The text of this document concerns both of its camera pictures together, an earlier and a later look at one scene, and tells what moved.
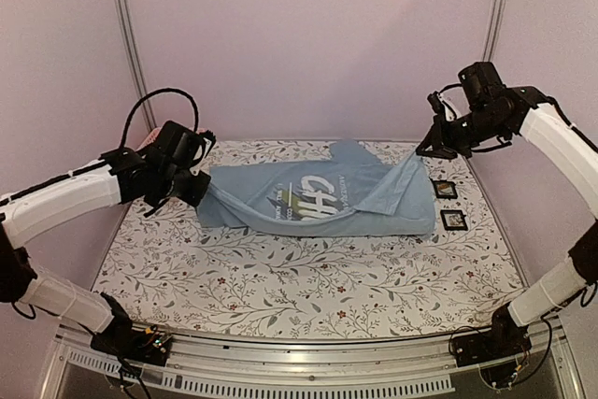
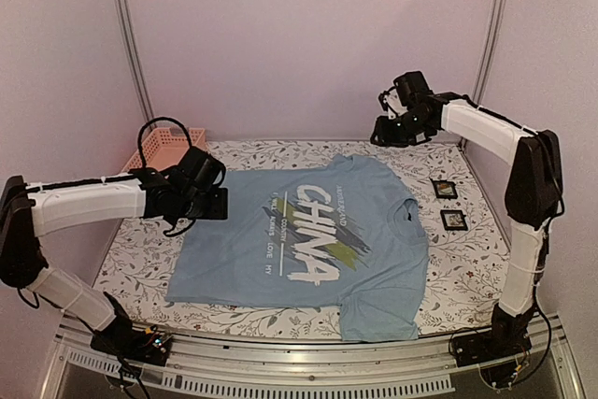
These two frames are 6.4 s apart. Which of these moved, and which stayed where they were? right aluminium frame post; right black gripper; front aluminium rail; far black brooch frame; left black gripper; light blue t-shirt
Moved: left black gripper; right black gripper; light blue t-shirt
Stayed: far black brooch frame; front aluminium rail; right aluminium frame post
